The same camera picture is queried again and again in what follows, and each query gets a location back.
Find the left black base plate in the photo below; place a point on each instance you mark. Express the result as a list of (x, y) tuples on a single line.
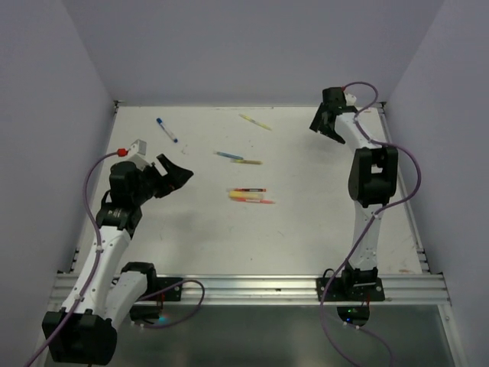
[(160, 289)]

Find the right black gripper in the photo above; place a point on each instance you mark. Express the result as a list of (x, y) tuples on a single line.
[(318, 120)]

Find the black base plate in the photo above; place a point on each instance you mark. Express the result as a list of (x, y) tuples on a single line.
[(339, 292), (160, 289)]

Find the aluminium front rail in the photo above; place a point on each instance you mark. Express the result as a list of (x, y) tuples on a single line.
[(301, 290)]

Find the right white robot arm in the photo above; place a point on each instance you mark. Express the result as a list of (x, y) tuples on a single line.
[(371, 184)]

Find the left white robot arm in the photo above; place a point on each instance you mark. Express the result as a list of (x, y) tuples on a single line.
[(85, 328)]

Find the dark red pen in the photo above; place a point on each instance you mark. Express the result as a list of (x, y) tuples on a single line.
[(250, 190)]

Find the blue white marker pen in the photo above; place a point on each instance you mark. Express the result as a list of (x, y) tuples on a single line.
[(168, 132)]

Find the yellow thin pen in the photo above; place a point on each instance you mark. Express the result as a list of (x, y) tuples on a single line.
[(255, 122)]

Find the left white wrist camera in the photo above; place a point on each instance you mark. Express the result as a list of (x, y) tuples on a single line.
[(138, 151)]

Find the fat yellow highlighter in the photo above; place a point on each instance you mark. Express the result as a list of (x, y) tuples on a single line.
[(234, 195)]

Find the yellow gold highlighter pen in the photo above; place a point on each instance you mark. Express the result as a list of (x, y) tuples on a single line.
[(244, 161)]

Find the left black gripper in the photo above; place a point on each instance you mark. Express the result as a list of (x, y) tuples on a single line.
[(176, 176)]

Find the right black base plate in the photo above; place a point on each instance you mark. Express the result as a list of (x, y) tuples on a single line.
[(339, 292)]

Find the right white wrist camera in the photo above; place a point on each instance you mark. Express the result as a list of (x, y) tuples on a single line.
[(350, 100)]

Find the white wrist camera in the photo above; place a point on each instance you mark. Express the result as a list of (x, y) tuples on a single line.
[(350, 100), (138, 151)]

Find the blue highlighter pen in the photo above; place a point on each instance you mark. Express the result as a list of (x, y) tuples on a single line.
[(228, 155)]

